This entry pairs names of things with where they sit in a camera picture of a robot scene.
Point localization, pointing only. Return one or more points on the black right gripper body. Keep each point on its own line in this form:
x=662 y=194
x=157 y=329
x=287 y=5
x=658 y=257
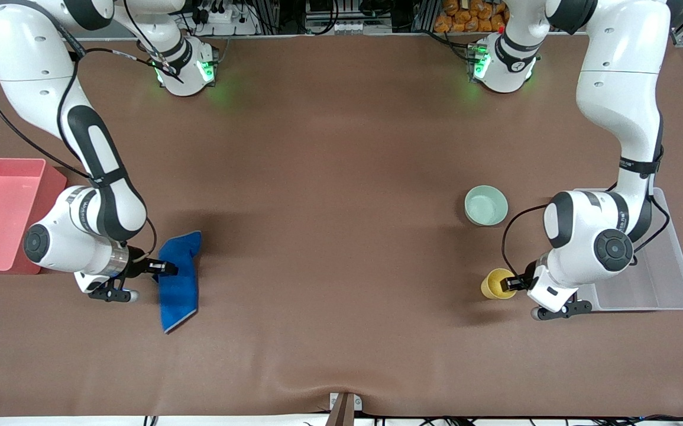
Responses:
x=136 y=264

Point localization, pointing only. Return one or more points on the yellow cup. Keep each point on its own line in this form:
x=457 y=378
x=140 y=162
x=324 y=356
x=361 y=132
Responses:
x=494 y=285

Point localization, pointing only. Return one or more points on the blue cloth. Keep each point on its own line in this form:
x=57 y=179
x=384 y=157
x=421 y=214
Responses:
x=178 y=299

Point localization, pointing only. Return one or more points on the pale green bowl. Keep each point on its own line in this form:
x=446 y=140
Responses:
x=486 y=207

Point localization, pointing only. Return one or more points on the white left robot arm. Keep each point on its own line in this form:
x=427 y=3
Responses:
x=619 y=71

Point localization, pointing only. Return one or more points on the clear plastic bin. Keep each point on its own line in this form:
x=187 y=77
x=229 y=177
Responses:
x=666 y=278

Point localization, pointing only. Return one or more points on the brown table cover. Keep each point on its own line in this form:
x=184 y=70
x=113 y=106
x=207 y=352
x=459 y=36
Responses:
x=341 y=236

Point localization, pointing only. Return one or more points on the white power strip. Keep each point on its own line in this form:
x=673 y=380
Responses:
x=223 y=18

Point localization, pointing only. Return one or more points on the orange snack packet pile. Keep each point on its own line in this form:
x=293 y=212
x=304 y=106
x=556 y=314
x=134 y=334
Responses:
x=471 y=18

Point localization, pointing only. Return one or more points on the white outlet bar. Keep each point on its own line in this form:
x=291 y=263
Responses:
x=350 y=27

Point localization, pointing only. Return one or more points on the metal table clamp bracket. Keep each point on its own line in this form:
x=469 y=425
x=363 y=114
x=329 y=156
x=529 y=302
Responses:
x=344 y=411

